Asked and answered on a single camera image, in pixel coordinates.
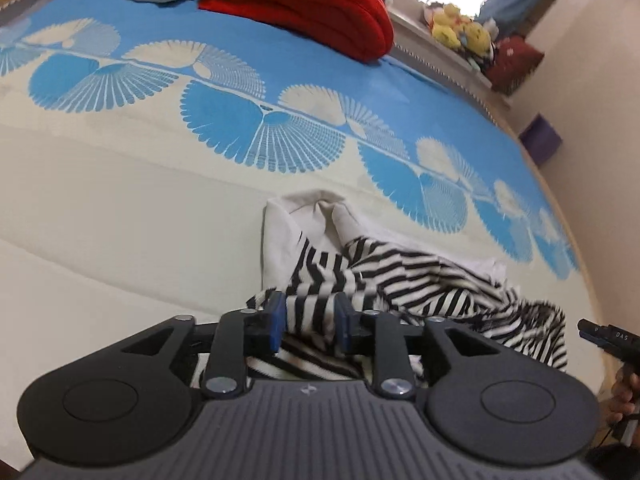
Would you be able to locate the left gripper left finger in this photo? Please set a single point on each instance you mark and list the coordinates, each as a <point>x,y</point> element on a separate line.
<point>240,334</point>

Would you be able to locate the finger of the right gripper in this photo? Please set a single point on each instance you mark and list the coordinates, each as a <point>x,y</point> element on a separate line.
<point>592,332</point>

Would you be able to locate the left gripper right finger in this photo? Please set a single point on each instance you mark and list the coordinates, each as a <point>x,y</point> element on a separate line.
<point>380,337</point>

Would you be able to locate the striped hoodie with white vest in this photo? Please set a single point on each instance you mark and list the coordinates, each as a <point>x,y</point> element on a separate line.
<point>316,245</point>

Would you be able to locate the person right hand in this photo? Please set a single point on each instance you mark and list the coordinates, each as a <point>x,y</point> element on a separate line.
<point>625,392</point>

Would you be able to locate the purple box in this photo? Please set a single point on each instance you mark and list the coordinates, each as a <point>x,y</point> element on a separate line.
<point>540,140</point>

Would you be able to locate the blue fan-pattern bed sheet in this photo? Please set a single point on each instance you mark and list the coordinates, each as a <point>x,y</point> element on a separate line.
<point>141,143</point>

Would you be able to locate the dark red plush cushion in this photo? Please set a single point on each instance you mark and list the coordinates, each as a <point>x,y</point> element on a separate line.
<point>515,60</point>

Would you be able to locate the yellow plush toys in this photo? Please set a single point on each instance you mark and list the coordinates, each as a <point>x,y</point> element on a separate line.
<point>457,31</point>

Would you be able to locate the red folded blanket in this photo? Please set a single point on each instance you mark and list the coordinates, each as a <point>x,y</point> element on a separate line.
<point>359,29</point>

